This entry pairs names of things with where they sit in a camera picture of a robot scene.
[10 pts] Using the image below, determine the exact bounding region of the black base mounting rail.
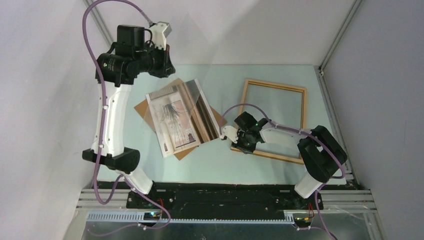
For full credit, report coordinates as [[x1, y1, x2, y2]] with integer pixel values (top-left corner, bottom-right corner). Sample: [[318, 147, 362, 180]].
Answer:
[[126, 182, 324, 221]]

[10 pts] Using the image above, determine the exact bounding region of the aluminium extrusion frame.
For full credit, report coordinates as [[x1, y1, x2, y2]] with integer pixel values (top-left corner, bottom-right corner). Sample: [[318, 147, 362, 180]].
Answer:
[[64, 189, 386, 240]]

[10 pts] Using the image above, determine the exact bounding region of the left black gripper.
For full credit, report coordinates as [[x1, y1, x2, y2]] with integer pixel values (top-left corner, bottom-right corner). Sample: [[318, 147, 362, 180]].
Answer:
[[134, 41, 175, 78]]

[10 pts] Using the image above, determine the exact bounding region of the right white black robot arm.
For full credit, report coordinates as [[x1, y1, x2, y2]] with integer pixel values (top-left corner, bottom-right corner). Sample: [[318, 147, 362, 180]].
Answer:
[[220, 111, 348, 209]]

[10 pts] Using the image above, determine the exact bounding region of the photo print of window plant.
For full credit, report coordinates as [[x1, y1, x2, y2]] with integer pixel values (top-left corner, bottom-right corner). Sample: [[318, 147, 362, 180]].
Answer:
[[146, 78, 222, 159]]

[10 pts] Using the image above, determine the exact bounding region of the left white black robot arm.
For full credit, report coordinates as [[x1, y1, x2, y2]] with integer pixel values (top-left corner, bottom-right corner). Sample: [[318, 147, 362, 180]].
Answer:
[[82, 21, 176, 208]]

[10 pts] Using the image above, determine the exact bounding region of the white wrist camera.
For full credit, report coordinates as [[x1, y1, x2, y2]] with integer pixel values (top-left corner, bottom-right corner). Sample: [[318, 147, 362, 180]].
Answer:
[[148, 21, 172, 51], [219, 125, 238, 143]]

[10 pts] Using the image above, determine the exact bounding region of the light wooden picture frame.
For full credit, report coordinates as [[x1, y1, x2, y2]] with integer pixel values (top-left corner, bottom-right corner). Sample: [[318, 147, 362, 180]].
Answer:
[[238, 78, 307, 165]]

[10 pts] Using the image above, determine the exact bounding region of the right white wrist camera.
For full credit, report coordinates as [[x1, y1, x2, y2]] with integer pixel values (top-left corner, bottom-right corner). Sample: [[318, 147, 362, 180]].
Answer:
[[219, 125, 238, 143]]

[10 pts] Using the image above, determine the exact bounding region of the brown cardboard backing board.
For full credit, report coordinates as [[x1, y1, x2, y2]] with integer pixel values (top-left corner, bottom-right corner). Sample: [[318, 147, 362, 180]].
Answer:
[[133, 78, 228, 162]]

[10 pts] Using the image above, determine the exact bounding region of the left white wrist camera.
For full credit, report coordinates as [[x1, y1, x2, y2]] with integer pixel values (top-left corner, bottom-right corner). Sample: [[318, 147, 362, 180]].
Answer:
[[148, 21, 172, 51]]

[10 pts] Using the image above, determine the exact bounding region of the clear acrylic sheet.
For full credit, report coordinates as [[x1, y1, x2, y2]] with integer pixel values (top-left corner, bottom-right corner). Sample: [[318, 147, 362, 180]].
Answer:
[[142, 13, 223, 157]]

